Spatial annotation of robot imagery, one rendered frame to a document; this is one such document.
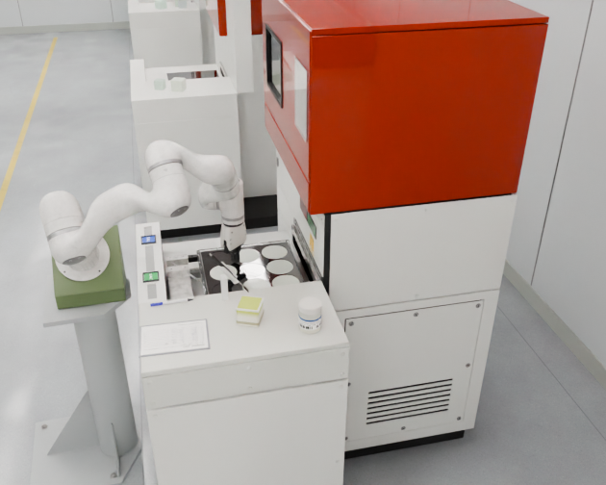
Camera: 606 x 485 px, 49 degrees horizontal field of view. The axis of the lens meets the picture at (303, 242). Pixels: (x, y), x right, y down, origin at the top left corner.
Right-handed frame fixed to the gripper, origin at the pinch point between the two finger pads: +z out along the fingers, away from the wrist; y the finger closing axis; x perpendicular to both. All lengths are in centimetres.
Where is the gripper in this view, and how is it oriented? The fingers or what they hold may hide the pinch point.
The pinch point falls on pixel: (235, 257)
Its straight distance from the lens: 252.6
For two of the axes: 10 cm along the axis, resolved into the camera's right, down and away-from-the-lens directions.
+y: -5.9, 4.2, -7.0
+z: 0.0, 8.6, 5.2
